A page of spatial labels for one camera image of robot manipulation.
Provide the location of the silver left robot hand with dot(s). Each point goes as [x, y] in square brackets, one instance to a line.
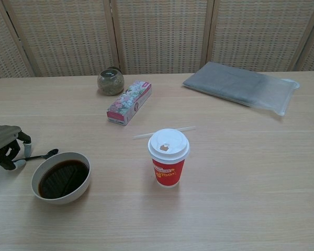
[2, 136]

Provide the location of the black plastic spoon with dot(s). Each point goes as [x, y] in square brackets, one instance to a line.
[45, 155]

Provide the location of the white bowl of dark liquid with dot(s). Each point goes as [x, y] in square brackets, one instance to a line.
[64, 180]

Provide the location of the round glass jar black lid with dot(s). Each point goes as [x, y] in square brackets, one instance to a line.
[110, 83]

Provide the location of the pink floral cardboard box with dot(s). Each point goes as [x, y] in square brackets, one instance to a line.
[128, 104]

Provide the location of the clear plastic straw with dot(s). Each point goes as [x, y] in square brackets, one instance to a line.
[141, 136]

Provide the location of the red paper cup white lid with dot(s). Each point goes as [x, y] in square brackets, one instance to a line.
[168, 170]

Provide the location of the woven wicker folding screen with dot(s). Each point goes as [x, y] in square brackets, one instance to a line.
[159, 36]

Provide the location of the grey cloth in clear bag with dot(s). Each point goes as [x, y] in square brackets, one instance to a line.
[230, 82]

